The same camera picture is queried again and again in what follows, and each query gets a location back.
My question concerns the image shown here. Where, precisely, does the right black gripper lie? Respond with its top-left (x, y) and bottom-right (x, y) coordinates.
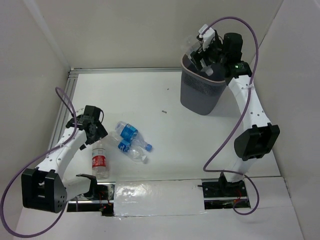
top-left (190, 35), bottom-right (227, 71)

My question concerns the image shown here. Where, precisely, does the clear bottle white blue label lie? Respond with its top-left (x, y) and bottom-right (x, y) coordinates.
top-left (181, 35), bottom-right (202, 59)

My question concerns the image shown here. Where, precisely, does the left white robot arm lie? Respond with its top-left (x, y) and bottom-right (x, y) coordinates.
top-left (21, 105), bottom-right (108, 213)

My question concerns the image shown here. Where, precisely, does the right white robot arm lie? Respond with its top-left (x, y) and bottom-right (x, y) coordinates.
top-left (203, 58), bottom-right (280, 196)

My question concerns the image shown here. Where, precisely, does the grey mesh waste bin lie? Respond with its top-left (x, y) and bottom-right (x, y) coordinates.
top-left (180, 55), bottom-right (227, 116)

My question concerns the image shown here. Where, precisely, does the red label water bottle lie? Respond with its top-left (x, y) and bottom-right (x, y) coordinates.
top-left (91, 141), bottom-right (110, 180)

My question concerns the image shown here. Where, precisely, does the blue label bottle white cap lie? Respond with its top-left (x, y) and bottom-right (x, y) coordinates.
top-left (105, 132), bottom-right (148, 164)

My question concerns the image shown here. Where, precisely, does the clear tape sheet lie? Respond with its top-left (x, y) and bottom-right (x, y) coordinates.
top-left (113, 179), bottom-right (206, 217)

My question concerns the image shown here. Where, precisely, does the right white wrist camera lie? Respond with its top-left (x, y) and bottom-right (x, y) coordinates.
top-left (197, 24), bottom-right (216, 51)

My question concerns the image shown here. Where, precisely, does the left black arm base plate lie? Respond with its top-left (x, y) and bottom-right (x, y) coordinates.
top-left (66, 182), bottom-right (115, 217)

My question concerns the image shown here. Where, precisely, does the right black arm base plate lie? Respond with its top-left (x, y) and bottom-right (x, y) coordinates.
top-left (198, 179), bottom-right (251, 210)

